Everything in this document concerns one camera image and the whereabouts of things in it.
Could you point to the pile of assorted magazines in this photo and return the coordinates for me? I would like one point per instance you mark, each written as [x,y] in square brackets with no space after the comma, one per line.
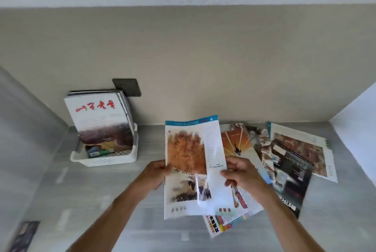
[293,172]

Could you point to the white perforated plastic basket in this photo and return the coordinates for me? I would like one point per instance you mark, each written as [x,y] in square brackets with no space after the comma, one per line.
[108,160]

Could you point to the person's right forearm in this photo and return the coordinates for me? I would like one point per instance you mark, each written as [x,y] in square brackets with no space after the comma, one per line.
[288,222]

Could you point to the dark wall socket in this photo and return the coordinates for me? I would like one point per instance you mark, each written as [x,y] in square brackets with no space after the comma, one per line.
[129,86]

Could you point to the dark rectangular leaflet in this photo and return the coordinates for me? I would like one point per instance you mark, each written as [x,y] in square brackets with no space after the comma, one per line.
[23,237]

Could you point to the white magazine red calligraphy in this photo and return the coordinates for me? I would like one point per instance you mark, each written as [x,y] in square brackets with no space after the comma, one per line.
[97,119]

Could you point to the person's left forearm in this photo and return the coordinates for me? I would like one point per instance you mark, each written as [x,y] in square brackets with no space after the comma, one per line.
[111,219]

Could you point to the person's right hand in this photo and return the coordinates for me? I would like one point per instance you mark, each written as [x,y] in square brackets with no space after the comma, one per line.
[248,178]

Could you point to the person's left hand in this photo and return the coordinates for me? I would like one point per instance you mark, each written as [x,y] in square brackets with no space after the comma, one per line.
[154,175]

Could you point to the blue-edged tree painting magazine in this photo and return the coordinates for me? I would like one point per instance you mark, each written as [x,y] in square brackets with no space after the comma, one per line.
[188,155]

